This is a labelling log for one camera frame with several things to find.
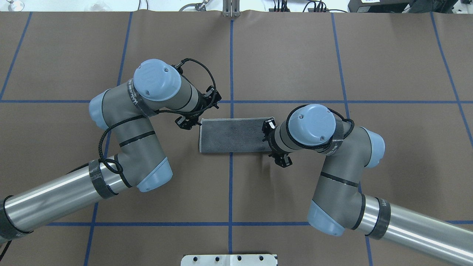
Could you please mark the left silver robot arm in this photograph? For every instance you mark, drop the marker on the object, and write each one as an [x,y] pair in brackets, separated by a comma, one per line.
[130,154]

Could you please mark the white mounting plate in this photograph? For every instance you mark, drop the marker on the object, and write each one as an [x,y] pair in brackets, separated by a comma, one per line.
[230,260]

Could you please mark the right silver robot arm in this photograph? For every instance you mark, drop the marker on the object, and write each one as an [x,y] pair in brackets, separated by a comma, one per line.
[338,204]

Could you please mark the aluminium frame post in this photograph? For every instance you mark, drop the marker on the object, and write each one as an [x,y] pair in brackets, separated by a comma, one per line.
[231,8]

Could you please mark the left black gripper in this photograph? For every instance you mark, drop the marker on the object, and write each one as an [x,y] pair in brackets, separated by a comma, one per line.
[200,102]

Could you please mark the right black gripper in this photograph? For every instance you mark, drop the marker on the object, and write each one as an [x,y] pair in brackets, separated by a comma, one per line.
[272,143]

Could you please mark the pink and grey towel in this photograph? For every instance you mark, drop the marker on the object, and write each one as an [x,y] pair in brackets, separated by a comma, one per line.
[236,135]

